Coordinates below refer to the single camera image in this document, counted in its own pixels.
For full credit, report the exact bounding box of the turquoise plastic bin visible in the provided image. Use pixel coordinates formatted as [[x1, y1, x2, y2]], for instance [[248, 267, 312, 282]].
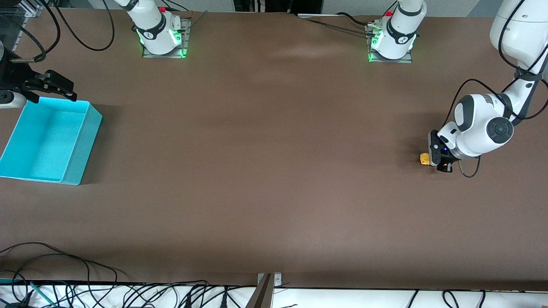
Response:
[[0, 97, 103, 186]]

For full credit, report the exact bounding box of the silver mounting plate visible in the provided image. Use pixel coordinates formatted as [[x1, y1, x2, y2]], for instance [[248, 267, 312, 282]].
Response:
[[257, 272, 283, 287]]

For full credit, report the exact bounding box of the black equipment box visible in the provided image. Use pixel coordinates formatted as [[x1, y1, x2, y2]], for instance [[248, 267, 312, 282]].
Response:
[[233, 0, 322, 15]]

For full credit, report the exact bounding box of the grey metal bar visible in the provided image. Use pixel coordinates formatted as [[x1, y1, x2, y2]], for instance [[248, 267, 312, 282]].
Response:
[[245, 274, 274, 308]]

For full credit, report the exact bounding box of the black cable with metal plug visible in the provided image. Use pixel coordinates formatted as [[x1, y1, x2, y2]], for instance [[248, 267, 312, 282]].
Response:
[[0, 0, 61, 63]]

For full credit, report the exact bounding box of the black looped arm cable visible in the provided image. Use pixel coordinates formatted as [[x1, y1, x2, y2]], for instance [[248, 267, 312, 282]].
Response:
[[54, 0, 115, 52]]

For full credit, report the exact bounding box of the aluminium frame rail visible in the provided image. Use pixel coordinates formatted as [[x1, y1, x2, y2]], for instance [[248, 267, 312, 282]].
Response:
[[0, 0, 43, 51]]

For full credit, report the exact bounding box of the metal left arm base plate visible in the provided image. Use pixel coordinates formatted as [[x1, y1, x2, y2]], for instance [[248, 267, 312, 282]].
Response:
[[366, 24, 414, 64]]

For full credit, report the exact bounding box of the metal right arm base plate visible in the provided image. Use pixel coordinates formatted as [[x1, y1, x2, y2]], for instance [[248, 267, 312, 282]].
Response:
[[142, 18, 191, 59]]

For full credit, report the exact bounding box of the black floor cable loop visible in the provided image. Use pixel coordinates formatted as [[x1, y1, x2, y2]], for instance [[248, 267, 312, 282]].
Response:
[[0, 253, 92, 308], [0, 242, 129, 285]]

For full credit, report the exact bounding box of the thin grey base cable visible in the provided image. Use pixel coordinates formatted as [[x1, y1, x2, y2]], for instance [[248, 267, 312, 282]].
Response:
[[305, 19, 369, 36], [188, 11, 208, 30]]

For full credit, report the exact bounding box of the black base power cable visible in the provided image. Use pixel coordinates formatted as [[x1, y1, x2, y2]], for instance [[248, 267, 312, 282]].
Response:
[[336, 12, 375, 27]]

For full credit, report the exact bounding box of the teal cable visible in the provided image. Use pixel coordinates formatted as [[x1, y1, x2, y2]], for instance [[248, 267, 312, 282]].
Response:
[[0, 278, 54, 306]]

